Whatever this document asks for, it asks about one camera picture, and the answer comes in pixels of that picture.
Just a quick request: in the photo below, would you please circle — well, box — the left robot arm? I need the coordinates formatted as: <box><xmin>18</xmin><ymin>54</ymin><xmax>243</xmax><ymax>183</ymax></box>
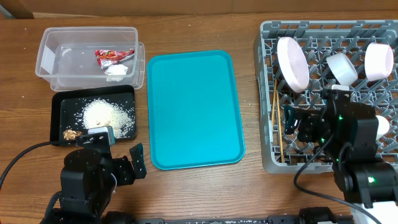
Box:
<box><xmin>42</xmin><ymin>132</ymin><xmax>147</xmax><ymax>224</ymax></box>

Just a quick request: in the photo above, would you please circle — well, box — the red snack wrapper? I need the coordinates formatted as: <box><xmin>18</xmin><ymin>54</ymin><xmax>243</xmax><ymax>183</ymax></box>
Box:
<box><xmin>95</xmin><ymin>49</ymin><xmax>135</xmax><ymax>68</ymax></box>

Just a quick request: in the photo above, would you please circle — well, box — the large white plate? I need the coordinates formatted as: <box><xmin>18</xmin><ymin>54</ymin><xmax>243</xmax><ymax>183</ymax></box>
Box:
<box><xmin>277</xmin><ymin>37</ymin><xmax>309</xmax><ymax>93</ymax></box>

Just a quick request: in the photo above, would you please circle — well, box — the white paper cup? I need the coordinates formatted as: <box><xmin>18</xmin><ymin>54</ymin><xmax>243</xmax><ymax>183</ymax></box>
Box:
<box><xmin>376</xmin><ymin>115</ymin><xmax>389</xmax><ymax>140</ymax></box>

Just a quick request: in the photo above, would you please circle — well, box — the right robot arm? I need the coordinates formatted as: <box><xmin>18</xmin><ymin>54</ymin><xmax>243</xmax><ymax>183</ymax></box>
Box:
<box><xmin>284</xmin><ymin>90</ymin><xmax>397</xmax><ymax>223</ymax></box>

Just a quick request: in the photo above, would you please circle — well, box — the clear plastic bin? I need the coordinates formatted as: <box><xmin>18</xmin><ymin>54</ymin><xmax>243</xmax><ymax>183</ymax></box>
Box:
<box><xmin>35</xmin><ymin>27</ymin><xmax>146</xmax><ymax>91</ymax></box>

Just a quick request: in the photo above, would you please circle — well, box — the grey dishwasher rack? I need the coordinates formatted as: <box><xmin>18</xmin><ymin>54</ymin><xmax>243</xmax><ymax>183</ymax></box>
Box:
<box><xmin>254</xmin><ymin>20</ymin><xmax>397</xmax><ymax>174</ymax></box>

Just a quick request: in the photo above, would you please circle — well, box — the brown food scrap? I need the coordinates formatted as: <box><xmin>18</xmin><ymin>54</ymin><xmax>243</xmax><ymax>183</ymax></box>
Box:
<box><xmin>63</xmin><ymin>129</ymin><xmax>83</xmax><ymax>141</ymax></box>

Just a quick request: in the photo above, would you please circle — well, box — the white tissue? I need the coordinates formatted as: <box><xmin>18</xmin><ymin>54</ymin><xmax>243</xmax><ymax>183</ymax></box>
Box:
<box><xmin>104</xmin><ymin>64</ymin><xmax>128</xmax><ymax>82</ymax></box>

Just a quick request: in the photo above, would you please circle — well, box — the grey bowl of rice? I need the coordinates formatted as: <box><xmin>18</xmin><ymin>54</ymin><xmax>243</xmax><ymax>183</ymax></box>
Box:
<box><xmin>326</xmin><ymin>53</ymin><xmax>358</xmax><ymax>86</ymax></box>

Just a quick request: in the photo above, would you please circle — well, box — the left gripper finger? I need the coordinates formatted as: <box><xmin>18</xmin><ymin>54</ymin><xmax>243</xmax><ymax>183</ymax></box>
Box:
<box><xmin>76</xmin><ymin>134</ymin><xmax>111</xmax><ymax>152</ymax></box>
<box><xmin>129</xmin><ymin>143</ymin><xmax>147</xmax><ymax>179</ymax></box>

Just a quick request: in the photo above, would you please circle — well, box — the black plastic tray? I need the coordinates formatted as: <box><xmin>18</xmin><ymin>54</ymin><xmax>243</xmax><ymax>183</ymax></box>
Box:
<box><xmin>50</xmin><ymin>85</ymin><xmax>136</xmax><ymax>141</ymax></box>

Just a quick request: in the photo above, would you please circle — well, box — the pile of spilled rice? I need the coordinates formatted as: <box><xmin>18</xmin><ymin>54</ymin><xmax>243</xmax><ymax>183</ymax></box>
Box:
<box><xmin>73</xmin><ymin>98</ymin><xmax>136</xmax><ymax>139</ymax></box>

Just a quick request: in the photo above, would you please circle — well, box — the teal serving tray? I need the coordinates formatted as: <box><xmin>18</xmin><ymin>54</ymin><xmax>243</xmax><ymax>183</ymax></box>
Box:
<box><xmin>147</xmin><ymin>50</ymin><xmax>246</xmax><ymax>170</ymax></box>

